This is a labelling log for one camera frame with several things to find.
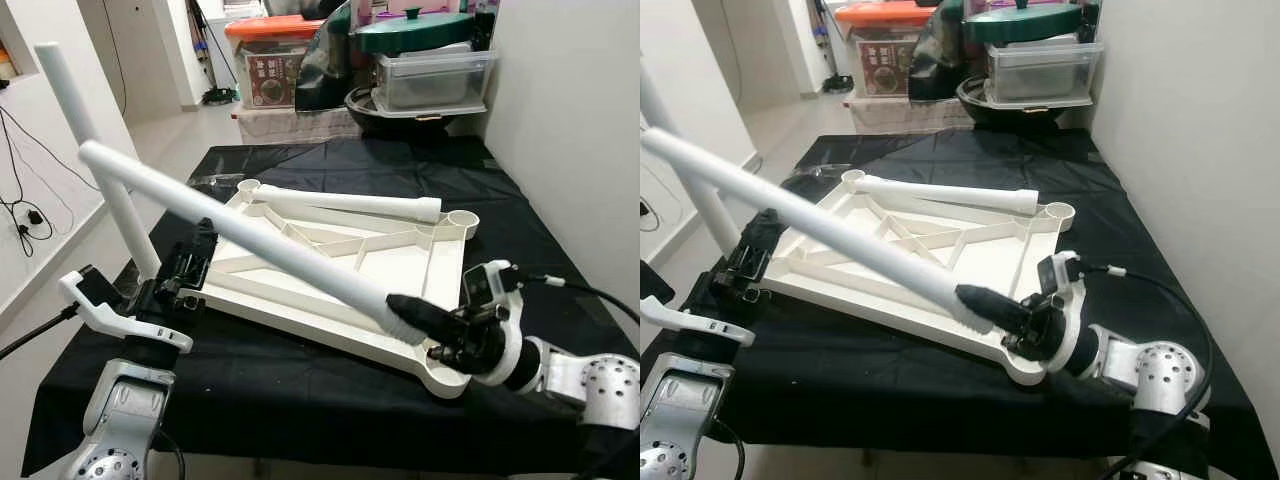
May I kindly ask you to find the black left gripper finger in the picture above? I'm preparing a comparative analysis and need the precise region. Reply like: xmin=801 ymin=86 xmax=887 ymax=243
xmin=743 ymin=206 xmax=788 ymax=283
xmin=176 ymin=216 xmax=221 ymax=293

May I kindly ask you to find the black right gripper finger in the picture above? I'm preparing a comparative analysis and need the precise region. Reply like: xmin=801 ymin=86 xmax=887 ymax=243
xmin=955 ymin=282 xmax=1038 ymax=331
xmin=385 ymin=292 xmax=468 ymax=341

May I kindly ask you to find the white plastic table leg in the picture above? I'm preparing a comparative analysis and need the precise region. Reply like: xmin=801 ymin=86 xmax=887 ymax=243
xmin=255 ymin=183 xmax=443 ymax=223
xmin=77 ymin=138 xmax=426 ymax=348
xmin=640 ymin=65 xmax=743 ymax=259
xmin=855 ymin=173 xmax=1041 ymax=214
xmin=33 ymin=42 xmax=161 ymax=281
xmin=642 ymin=128 xmax=996 ymax=336

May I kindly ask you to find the black table cloth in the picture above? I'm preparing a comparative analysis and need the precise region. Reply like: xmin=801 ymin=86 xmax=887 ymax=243
xmin=640 ymin=125 xmax=1256 ymax=480
xmin=20 ymin=135 xmax=640 ymax=479

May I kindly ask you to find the beige cloth covered bench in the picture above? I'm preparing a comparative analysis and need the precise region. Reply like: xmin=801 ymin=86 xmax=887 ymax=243
xmin=848 ymin=95 xmax=966 ymax=136
xmin=232 ymin=105 xmax=361 ymax=146

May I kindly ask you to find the white chest freezer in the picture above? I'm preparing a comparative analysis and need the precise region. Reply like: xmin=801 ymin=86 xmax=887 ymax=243
xmin=205 ymin=0 xmax=241 ymax=91

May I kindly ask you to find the black round wok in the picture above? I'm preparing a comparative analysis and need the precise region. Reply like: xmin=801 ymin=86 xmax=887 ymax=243
xmin=345 ymin=85 xmax=491 ymax=139
xmin=955 ymin=75 xmax=1096 ymax=129

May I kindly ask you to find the clear plastic storage container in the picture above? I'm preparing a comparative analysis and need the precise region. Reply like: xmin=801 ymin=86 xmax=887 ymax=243
xmin=375 ymin=45 xmax=499 ymax=116
xmin=985 ymin=38 xmax=1106 ymax=106

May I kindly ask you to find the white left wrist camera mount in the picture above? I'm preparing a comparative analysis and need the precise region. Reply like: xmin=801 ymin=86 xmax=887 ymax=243
xmin=58 ymin=268 xmax=193 ymax=353
xmin=640 ymin=292 xmax=758 ymax=349

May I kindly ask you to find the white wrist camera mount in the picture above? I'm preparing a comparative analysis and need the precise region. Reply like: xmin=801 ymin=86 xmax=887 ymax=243
xmin=1035 ymin=250 xmax=1096 ymax=379
xmin=58 ymin=268 xmax=193 ymax=353
xmin=640 ymin=292 xmax=758 ymax=349
xmin=460 ymin=260 xmax=528 ymax=389

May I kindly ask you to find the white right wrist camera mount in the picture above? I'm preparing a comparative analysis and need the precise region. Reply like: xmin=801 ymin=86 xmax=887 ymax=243
xmin=460 ymin=260 xmax=528 ymax=389
xmin=1035 ymin=250 xmax=1096 ymax=379

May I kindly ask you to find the long thin wall cable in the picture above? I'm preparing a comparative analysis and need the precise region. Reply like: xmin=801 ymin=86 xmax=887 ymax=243
xmin=0 ymin=105 xmax=103 ymax=193

